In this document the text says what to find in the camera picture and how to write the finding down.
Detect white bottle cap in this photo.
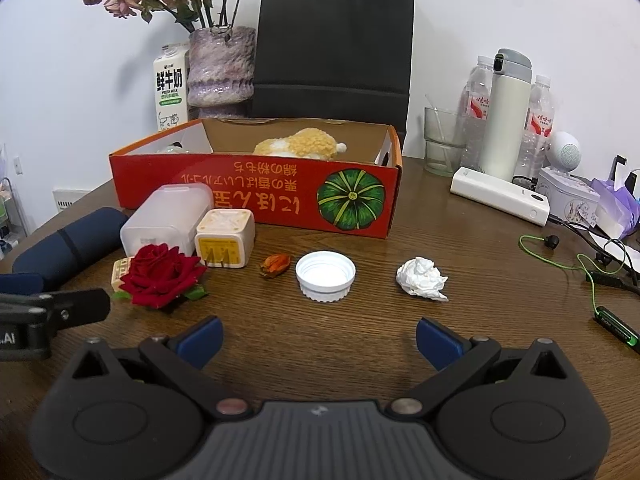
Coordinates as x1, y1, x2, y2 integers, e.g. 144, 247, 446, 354
295, 251, 357, 304

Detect wooden desktop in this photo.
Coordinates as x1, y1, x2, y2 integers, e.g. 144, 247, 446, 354
0, 152, 640, 480

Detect storage shelf with bottles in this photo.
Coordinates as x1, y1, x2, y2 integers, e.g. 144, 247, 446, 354
0, 177, 28, 256

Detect white power bank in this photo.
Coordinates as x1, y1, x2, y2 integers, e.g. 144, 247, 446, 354
450, 166, 551, 225

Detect translucent white plastic container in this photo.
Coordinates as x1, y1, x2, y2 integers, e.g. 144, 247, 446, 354
120, 184, 214, 259

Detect crumpled white tissue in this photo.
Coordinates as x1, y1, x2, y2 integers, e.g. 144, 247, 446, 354
395, 256, 450, 303

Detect white wall vent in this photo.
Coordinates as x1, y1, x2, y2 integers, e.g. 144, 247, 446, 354
52, 187, 96, 212

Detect small yellow block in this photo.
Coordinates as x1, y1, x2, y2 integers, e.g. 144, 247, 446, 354
110, 256, 135, 293

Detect black clip stand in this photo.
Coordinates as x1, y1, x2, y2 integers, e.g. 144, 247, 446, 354
611, 155, 640, 191

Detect navy blue pouch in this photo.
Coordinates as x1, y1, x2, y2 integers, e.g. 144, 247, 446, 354
12, 207, 132, 292

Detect purple glazed vase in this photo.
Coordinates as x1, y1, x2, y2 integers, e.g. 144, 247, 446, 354
187, 26, 257, 120

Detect white thermos flask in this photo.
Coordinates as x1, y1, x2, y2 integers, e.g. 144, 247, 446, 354
478, 48, 533, 182

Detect white round tin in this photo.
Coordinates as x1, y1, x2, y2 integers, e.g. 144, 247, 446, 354
536, 166, 601, 226

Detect yellow and white charger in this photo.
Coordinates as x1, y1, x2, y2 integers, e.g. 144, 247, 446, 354
194, 208, 256, 269

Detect white milk carton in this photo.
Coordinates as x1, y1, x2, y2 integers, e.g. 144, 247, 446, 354
152, 43, 191, 133

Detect dried orange rosebud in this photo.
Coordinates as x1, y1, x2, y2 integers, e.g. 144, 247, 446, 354
258, 253, 292, 279

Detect black paper bag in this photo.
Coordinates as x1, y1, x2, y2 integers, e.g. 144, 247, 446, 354
251, 0, 416, 156

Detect white round speaker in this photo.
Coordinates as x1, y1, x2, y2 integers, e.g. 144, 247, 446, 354
545, 131, 583, 171

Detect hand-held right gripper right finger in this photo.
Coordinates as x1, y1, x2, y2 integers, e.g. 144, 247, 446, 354
387, 317, 571, 421

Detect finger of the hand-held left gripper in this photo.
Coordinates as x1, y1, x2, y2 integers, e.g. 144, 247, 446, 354
0, 288, 111, 333
0, 272, 46, 295

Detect red rose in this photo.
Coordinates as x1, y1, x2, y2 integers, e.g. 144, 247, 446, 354
111, 242, 210, 309

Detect purple tissue pack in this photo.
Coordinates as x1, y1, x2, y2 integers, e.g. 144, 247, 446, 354
590, 170, 640, 241

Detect clear drinking glass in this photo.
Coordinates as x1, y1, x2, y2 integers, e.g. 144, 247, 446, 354
424, 106, 468, 177

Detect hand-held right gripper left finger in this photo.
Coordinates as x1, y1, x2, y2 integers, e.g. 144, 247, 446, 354
70, 316, 253, 422

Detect clear plastic water bottle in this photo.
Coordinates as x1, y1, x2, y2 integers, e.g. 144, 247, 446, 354
515, 74, 557, 183
460, 55, 495, 171

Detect red cardboard box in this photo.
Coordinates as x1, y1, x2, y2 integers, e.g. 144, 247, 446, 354
108, 117, 404, 240

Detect black charging cable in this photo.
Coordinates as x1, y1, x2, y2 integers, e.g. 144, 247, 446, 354
547, 215, 640, 283

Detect green neckband earphones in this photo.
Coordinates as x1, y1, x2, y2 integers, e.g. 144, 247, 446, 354
518, 234, 640, 347

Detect clear stirring rod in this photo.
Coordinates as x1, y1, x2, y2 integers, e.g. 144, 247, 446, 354
425, 93, 449, 147

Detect white and yellow plush toy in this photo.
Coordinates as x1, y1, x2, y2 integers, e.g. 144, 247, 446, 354
252, 129, 348, 162

